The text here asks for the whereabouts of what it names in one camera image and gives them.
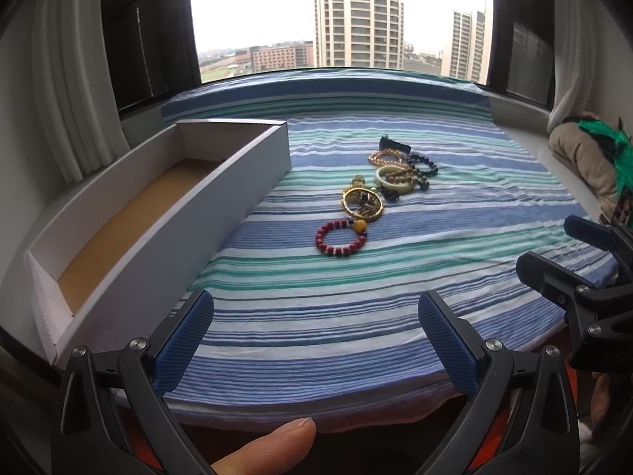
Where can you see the dark window panel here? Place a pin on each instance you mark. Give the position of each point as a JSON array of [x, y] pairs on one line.
[[524, 49], [148, 34]]

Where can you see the person's right hand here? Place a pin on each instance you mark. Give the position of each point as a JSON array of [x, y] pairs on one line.
[[603, 403]]

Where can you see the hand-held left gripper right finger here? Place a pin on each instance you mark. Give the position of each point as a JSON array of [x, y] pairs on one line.
[[447, 346]]

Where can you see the slim apartment tower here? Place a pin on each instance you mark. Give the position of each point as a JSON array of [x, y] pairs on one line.
[[467, 44]]

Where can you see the white cardboard box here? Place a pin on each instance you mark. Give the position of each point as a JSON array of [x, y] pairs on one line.
[[163, 252]]

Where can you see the gold bangle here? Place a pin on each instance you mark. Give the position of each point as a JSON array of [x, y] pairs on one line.
[[346, 205]]

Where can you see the low brick building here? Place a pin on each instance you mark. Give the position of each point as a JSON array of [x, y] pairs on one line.
[[277, 58]]

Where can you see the pale green jade bangle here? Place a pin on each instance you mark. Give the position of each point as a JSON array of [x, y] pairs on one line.
[[395, 189]]

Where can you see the white pleated curtain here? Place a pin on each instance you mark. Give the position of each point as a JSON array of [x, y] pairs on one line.
[[573, 59], [74, 84]]

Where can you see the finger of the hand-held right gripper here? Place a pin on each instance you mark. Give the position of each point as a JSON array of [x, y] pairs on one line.
[[549, 274], [588, 233]]

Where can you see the tall apartment tower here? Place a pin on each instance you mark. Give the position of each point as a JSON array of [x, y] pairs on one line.
[[358, 15]]

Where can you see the person's left hand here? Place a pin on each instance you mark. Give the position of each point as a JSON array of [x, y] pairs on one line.
[[267, 448]]

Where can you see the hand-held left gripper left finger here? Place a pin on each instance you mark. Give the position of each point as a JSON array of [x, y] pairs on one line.
[[183, 341]]

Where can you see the blue green striped cloth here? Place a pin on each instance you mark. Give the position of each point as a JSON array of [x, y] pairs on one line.
[[321, 307]]

